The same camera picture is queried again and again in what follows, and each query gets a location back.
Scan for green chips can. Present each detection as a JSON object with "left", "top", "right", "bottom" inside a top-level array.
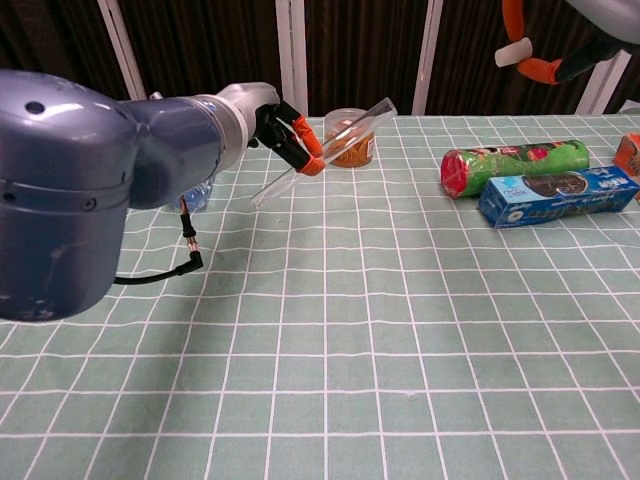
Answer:
[{"left": 439, "top": 139, "right": 590, "bottom": 200}]

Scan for blue cookie box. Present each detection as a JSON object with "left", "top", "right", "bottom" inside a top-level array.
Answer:
[{"left": 477, "top": 166, "right": 640, "bottom": 230}]

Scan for small white rubber stopper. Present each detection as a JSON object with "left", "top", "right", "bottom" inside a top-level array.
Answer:
[{"left": 493, "top": 38, "right": 533, "bottom": 68}]

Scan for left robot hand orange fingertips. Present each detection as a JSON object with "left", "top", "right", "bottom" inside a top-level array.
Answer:
[{"left": 244, "top": 82, "right": 329, "bottom": 177}]

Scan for clear plastic water bottle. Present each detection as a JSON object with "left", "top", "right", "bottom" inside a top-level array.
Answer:
[{"left": 177, "top": 180, "right": 217, "bottom": 215}]

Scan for transparent glass test tube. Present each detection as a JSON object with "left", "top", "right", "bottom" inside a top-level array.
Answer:
[{"left": 249, "top": 96, "right": 398, "bottom": 210}]

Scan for green checked tablecloth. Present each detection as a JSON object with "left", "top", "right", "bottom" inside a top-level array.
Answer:
[{"left": 0, "top": 113, "right": 640, "bottom": 480}]

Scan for white frame post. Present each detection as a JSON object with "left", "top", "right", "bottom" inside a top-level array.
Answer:
[
  {"left": 97, "top": 0, "right": 151, "bottom": 101},
  {"left": 412, "top": 0, "right": 444, "bottom": 115},
  {"left": 574, "top": 45, "right": 634, "bottom": 115},
  {"left": 275, "top": 0, "right": 309, "bottom": 117}
]

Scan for orange carton box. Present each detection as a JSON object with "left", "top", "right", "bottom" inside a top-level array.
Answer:
[{"left": 613, "top": 131, "right": 640, "bottom": 204}]

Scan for clear jar with orange contents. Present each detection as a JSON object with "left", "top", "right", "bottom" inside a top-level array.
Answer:
[{"left": 323, "top": 106, "right": 377, "bottom": 169}]

